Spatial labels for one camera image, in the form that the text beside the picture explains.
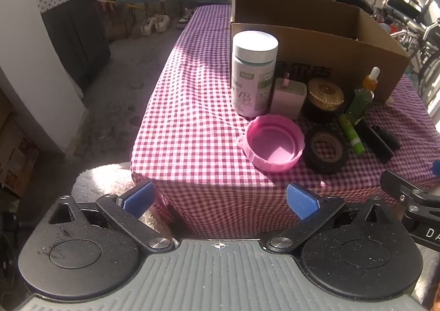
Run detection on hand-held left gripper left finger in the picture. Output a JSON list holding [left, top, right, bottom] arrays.
[[48, 181, 175, 252]]

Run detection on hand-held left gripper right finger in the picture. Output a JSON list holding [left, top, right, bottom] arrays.
[[266, 183, 396, 252]]

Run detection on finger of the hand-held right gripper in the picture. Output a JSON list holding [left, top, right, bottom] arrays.
[[380, 170, 440, 210]]

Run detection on black tape roll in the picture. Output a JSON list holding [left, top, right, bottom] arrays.
[[303, 126, 348, 175]]

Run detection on black short cylinder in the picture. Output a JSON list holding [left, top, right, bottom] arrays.
[[373, 124, 402, 151]]

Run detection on black rectangular lipstick case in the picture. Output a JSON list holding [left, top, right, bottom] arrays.
[[354, 119, 394, 164]]

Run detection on pink plastic lid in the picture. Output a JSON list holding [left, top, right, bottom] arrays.
[[236, 115, 306, 173]]

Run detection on green lip balm tube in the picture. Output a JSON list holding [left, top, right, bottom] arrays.
[[338, 113, 365, 156]]

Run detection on green dropper bottle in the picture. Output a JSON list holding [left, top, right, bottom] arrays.
[[345, 66, 381, 125]]

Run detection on pink square container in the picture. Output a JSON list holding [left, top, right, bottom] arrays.
[[270, 72, 307, 120]]

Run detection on pink checked tablecloth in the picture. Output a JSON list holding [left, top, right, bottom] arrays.
[[131, 5, 440, 240]]

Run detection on black jar with gold lid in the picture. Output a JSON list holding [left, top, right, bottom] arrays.
[[304, 78, 345, 123]]

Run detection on white supplement bottle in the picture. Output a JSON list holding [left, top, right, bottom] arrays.
[[231, 31, 279, 118]]

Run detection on printed carton on floor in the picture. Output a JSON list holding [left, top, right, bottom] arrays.
[[0, 111, 40, 195]]

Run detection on brown cardboard box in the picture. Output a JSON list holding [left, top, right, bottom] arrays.
[[230, 0, 412, 103]]

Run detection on wheelchair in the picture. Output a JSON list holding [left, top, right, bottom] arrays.
[[377, 0, 440, 107]]

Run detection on dark cabinet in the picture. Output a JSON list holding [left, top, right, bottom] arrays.
[[41, 0, 112, 92]]

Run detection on white platform shoes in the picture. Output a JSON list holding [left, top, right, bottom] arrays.
[[138, 14, 172, 37]]

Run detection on white sneaker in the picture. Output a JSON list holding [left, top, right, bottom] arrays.
[[177, 7, 200, 29]]

